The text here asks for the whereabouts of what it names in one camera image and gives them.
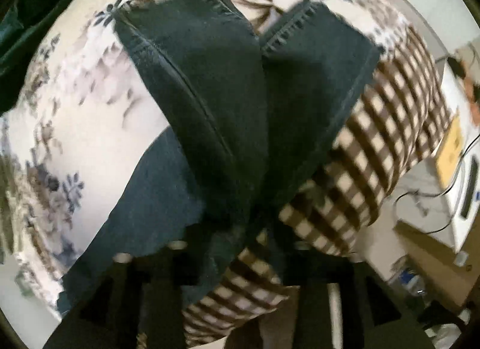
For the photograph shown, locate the dark blue denim pants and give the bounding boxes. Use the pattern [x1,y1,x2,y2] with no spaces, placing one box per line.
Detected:
[57,0,381,312]

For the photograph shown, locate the plastic water bottle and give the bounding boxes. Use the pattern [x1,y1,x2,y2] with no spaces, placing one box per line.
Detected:
[388,255,426,297]

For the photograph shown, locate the brown cardboard box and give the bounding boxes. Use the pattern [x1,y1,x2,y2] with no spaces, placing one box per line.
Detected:
[394,218,479,311]

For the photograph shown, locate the white appliance with yellow label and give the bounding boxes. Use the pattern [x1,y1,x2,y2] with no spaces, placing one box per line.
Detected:
[392,56,479,253]

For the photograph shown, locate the floral and plaid fleece blanket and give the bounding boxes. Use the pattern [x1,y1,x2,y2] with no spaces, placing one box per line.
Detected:
[1,0,452,348]

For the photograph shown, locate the dark green cloth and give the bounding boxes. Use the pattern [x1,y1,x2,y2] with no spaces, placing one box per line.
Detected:
[1,0,72,112]

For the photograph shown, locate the black cable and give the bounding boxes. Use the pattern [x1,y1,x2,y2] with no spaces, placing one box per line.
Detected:
[391,133,480,235]

